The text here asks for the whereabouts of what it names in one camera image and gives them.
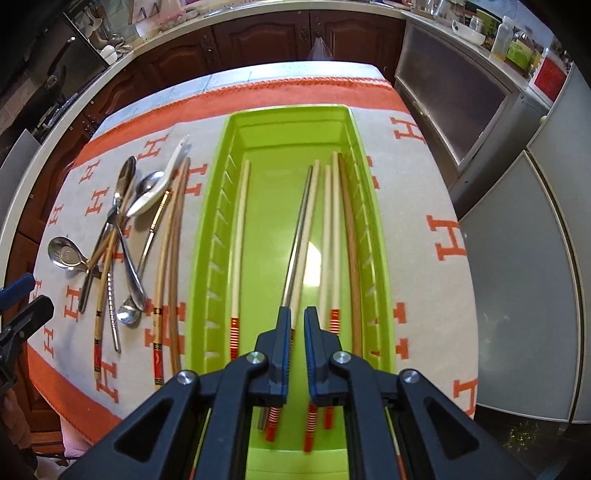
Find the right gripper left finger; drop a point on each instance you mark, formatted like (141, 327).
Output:
(271, 382)

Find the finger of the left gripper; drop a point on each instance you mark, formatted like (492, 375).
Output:
(27, 322)
(21, 288)

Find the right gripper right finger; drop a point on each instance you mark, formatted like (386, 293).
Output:
(327, 384)

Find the wide steel soup spoon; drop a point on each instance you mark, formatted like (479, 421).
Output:
(66, 256)

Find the steel fork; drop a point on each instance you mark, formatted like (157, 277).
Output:
(85, 290)

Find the wooden handled utensil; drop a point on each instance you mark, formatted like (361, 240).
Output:
(104, 236)

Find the dark wooden kitchen cabinets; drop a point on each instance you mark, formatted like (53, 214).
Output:
(251, 40)

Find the white chopstick beside brown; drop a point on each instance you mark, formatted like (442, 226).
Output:
(333, 256)

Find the tan chopstick red end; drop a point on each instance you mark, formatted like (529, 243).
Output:
(100, 308)

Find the orange white H-pattern cloth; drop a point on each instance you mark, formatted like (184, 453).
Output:
(433, 306)

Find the white chopstick in tray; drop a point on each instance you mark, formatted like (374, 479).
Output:
(299, 276)

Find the green plastic utensil tray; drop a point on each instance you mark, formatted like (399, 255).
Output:
(259, 247)

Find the white ceramic soup spoon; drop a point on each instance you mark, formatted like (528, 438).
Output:
(145, 200)

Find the grey refrigerator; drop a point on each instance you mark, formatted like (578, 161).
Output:
(528, 242)

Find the grey side cabinet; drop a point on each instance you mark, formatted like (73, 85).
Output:
(477, 114)

